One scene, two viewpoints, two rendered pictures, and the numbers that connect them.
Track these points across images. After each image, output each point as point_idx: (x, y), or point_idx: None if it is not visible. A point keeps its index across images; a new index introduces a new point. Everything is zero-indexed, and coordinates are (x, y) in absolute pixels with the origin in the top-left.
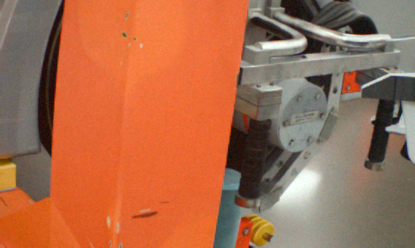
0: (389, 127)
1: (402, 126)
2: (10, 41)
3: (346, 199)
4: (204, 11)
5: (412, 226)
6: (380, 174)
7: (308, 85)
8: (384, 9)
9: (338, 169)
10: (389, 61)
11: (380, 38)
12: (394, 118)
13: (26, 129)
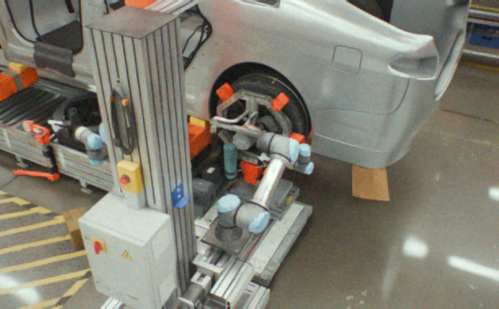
0: (258, 156)
1: (260, 158)
2: (199, 93)
3: (445, 219)
4: None
5: (445, 248)
6: (492, 226)
7: (241, 133)
8: (330, 128)
9: (474, 209)
10: None
11: (258, 130)
12: (268, 156)
13: (205, 114)
